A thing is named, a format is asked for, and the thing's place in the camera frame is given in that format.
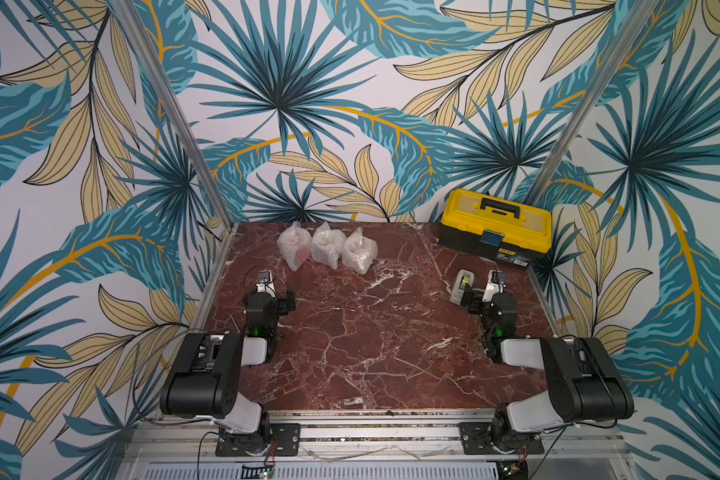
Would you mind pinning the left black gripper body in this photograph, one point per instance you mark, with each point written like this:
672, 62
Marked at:
280, 307

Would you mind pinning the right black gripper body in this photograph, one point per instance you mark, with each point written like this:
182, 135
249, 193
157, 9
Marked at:
477, 297

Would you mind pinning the clear bubble wrap sheet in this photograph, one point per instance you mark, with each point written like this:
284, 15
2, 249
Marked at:
327, 245
359, 252
294, 245

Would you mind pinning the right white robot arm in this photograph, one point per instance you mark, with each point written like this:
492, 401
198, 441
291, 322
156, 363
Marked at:
583, 386

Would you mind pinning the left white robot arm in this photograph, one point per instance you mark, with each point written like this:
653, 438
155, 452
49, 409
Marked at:
203, 383

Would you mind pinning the small green white box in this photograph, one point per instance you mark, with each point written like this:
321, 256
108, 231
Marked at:
461, 286

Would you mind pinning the yellow black toolbox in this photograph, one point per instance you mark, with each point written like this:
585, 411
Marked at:
495, 229

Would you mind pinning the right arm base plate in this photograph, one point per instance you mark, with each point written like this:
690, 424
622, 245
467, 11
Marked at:
483, 438

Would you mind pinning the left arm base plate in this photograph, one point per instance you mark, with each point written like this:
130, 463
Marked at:
258, 439

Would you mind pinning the front aluminium rail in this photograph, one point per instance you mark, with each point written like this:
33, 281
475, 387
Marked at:
375, 444

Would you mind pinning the right aluminium frame post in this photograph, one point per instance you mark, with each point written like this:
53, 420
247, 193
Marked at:
623, 40

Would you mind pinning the aluminium frame post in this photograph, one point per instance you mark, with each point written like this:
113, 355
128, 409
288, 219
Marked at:
623, 40
136, 33

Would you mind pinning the left aluminium frame post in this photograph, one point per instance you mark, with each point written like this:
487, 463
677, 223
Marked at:
136, 33

